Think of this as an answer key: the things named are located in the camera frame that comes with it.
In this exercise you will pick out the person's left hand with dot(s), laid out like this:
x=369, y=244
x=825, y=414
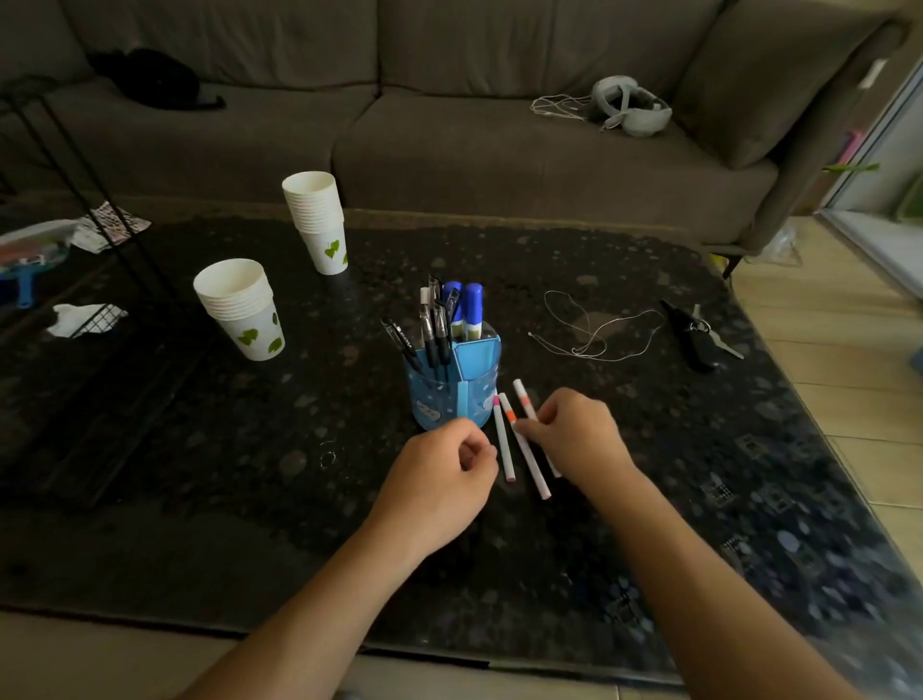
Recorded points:
x=425, y=490

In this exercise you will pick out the person's right hand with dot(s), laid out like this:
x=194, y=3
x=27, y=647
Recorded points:
x=584, y=443

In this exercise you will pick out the person's left thumb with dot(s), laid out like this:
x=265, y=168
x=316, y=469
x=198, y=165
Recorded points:
x=482, y=456

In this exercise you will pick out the person's right thumb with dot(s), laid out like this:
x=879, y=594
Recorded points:
x=533, y=431

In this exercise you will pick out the white pen with orange band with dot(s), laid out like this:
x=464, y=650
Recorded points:
x=524, y=395

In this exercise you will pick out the person's right forearm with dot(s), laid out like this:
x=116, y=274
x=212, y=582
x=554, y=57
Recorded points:
x=707, y=598

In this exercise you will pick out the person's left forearm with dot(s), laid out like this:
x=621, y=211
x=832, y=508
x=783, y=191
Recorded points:
x=310, y=613

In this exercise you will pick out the long white pen orange band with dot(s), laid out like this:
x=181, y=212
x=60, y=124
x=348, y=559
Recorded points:
x=525, y=447

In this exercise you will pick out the white pen with pink band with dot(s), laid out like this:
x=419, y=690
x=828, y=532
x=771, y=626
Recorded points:
x=505, y=443

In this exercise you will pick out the blue plastic pen holder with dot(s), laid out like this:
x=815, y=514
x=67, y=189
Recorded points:
x=451, y=393

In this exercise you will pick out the black pen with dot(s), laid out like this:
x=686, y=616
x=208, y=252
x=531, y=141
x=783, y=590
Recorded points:
x=399, y=341
x=427, y=328
x=434, y=286
x=441, y=332

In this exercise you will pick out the blue capped marker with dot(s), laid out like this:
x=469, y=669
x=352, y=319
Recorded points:
x=473, y=306
x=453, y=299

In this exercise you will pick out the stack of white paper cups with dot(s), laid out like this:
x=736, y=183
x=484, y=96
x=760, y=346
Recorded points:
x=321, y=223
x=241, y=310

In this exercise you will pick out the brown fabric sofa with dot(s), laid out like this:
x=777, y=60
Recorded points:
x=469, y=151

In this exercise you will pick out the clear plastic bag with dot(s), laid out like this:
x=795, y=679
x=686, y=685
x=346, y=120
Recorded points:
x=782, y=246

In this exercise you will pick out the grey headset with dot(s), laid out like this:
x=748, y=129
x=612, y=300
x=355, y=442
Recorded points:
x=634, y=108

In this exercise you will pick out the green plant leaf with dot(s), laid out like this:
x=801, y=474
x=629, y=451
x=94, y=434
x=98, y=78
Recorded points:
x=851, y=168

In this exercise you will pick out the brown sofa cushion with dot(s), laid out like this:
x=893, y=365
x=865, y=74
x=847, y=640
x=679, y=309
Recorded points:
x=771, y=79

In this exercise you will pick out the crumpled white tissue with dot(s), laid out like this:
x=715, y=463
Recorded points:
x=76, y=319

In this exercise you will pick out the patterned paper sheet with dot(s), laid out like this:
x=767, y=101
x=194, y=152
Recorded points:
x=97, y=229

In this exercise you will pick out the black garment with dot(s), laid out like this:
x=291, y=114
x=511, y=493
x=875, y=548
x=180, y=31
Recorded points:
x=155, y=79

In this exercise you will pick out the sliding door frame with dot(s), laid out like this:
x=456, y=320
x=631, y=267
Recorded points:
x=876, y=216

